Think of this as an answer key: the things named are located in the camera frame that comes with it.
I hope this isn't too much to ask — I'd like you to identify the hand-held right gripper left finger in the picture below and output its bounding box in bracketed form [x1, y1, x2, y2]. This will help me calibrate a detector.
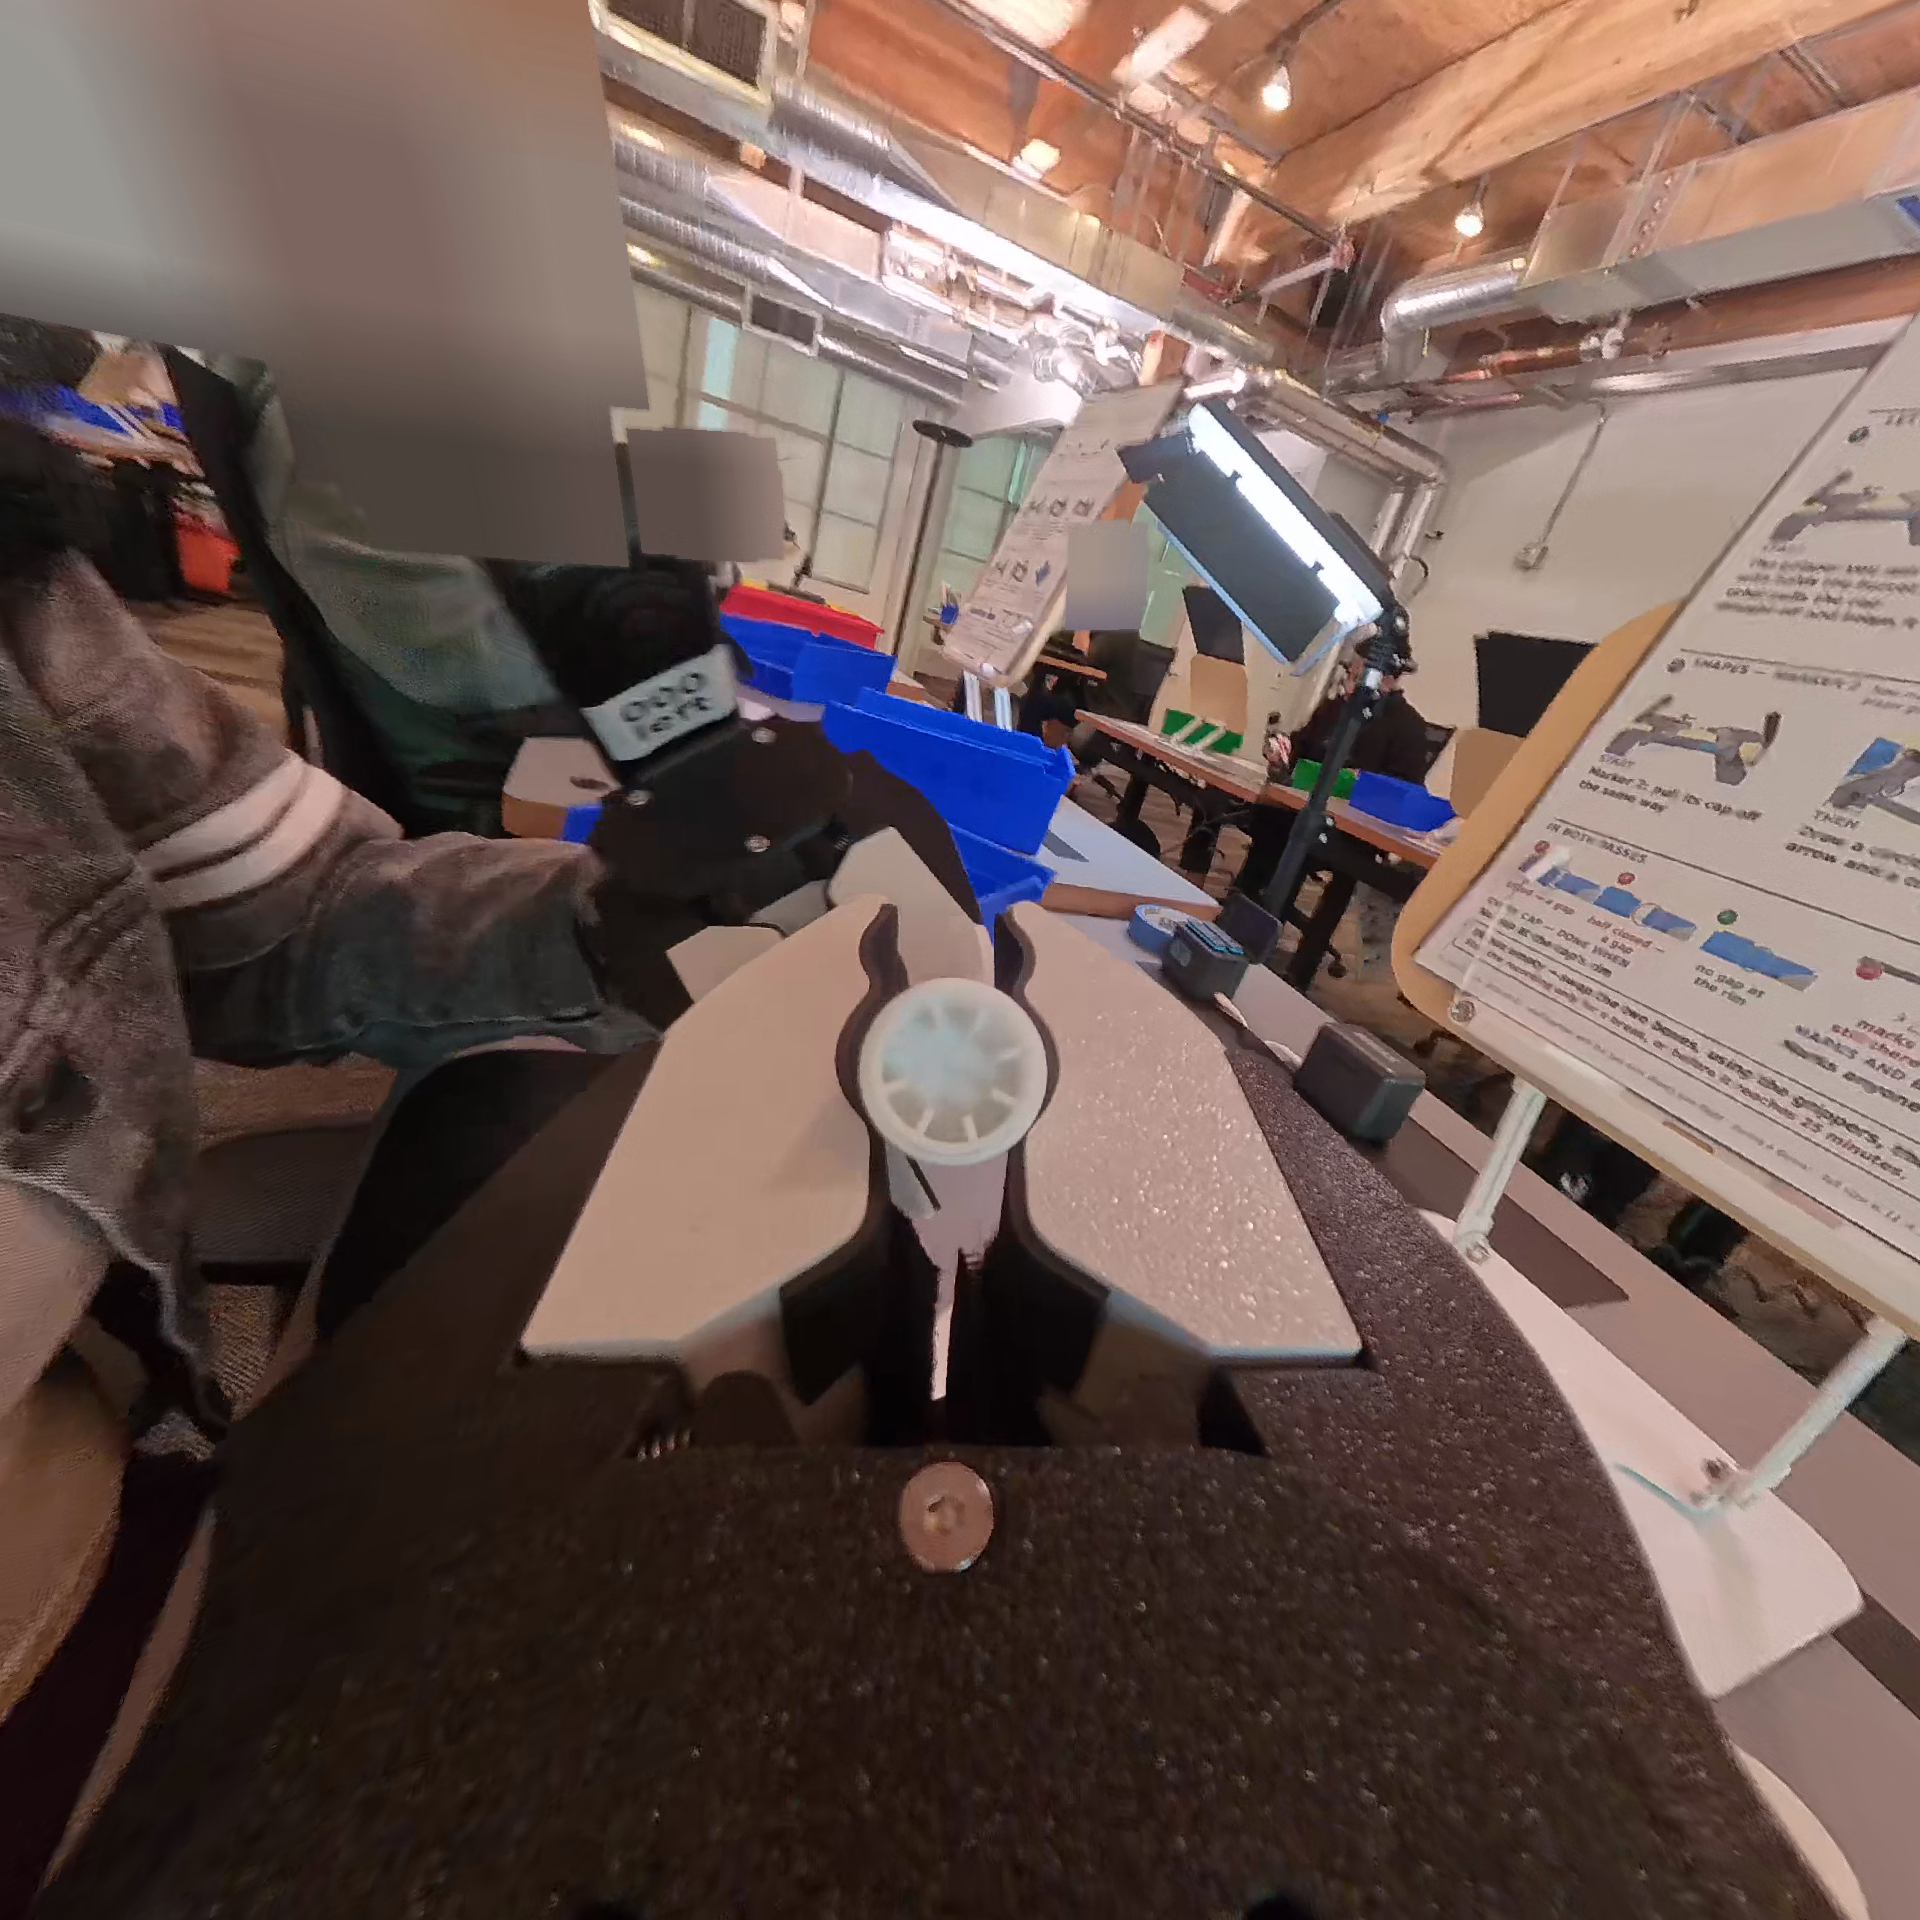
[519, 909, 952, 1415]

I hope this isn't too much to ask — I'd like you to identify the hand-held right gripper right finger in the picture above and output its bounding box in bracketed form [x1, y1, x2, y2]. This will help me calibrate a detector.
[976, 909, 1362, 1412]

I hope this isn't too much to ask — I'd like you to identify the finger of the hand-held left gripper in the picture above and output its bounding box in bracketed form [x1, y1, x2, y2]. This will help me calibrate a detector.
[828, 838, 991, 999]
[663, 917, 793, 1008]

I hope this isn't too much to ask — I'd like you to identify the black whiteboard marker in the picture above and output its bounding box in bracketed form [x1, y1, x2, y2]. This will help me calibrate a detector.
[858, 974, 1053, 1170]

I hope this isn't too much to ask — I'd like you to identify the white whiteboard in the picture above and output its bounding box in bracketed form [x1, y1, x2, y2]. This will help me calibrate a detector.
[1723, 1748, 1920, 1920]

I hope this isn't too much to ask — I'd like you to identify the person's left forearm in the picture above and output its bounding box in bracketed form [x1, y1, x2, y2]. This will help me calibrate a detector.
[0, 557, 644, 1076]

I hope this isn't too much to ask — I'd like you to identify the black boxy object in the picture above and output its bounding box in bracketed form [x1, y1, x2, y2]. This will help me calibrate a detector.
[1296, 1020, 1431, 1144]

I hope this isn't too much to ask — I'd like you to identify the wooden office desk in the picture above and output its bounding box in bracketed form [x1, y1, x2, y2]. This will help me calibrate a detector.
[1072, 705, 1458, 878]

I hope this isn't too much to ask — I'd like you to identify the white hanging sign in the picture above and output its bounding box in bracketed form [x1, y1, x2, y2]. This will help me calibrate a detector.
[941, 379, 1189, 688]

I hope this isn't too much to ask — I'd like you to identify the black vertical pole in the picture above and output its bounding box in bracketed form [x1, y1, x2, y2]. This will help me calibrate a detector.
[1250, 645, 1410, 931]

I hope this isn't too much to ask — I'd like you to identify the black studio light panel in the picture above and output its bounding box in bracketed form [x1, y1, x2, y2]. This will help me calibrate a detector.
[1120, 399, 1403, 665]

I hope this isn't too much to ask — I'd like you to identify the white table sign stand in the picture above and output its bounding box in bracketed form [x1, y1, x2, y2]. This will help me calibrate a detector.
[1399, 316, 1920, 1694]

